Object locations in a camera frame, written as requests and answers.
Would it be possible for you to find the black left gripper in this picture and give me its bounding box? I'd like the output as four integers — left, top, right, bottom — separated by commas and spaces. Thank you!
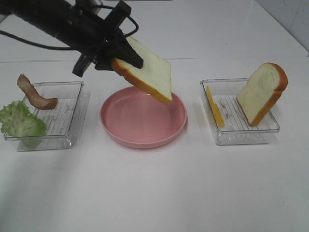
70, 0, 143, 77

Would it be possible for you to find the bread slice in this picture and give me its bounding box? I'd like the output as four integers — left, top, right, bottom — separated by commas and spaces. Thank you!
111, 36, 172, 104
236, 62, 288, 126

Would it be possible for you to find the brown bacon strip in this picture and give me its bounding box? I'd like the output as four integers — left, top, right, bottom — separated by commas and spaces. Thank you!
17, 74, 58, 110

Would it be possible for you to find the green lettuce leaf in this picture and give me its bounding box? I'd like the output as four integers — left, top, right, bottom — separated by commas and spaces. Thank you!
0, 101, 47, 148

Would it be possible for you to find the yellow cheese slice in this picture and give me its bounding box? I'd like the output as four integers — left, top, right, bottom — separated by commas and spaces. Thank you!
206, 86, 225, 128

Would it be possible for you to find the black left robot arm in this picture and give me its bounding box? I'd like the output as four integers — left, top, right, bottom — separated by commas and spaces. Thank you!
0, 0, 143, 77

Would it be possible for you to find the pink round plate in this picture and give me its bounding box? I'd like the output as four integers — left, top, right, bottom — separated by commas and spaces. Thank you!
99, 87, 187, 149

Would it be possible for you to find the clear plastic tray left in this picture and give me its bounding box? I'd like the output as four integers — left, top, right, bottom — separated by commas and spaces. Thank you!
3, 81, 90, 151

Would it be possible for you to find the clear plastic tray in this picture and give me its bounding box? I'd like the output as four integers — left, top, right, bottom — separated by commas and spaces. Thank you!
3, 81, 90, 151
200, 78, 280, 145

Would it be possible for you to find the clear plastic tray right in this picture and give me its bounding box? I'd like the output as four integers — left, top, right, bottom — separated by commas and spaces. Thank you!
200, 78, 280, 145

